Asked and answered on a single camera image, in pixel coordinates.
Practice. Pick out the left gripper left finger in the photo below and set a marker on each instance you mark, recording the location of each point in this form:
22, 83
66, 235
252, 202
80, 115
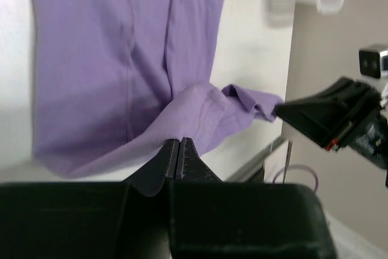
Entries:
124, 219

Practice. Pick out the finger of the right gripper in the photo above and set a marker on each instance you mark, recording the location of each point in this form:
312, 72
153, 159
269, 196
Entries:
331, 117

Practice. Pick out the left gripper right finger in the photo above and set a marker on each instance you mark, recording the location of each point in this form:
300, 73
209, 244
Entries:
214, 219

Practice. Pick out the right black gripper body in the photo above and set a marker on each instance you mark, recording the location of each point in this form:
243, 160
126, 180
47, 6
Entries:
363, 128

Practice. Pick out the lilac t shirt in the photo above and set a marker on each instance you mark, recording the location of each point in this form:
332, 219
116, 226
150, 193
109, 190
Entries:
115, 79

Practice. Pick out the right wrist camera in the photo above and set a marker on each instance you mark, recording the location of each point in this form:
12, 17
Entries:
373, 61

